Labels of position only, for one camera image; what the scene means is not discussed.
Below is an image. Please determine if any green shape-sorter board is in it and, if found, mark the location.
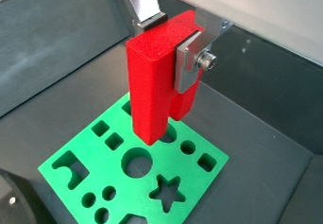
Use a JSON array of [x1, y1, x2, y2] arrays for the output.
[[38, 96, 229, 224]]

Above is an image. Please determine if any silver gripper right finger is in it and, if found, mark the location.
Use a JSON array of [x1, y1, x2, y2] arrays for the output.
[[174, 8, 234, 94]]

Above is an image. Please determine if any red double-square block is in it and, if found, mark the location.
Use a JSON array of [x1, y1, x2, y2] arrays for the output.
[[127, 10, 201, 146]]

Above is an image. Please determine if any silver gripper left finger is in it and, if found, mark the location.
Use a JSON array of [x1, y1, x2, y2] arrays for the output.
[[129, 0, 169, 33]]

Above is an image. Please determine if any black round base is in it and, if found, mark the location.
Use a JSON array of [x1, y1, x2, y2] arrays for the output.
[[0, 168, 37, 224]]

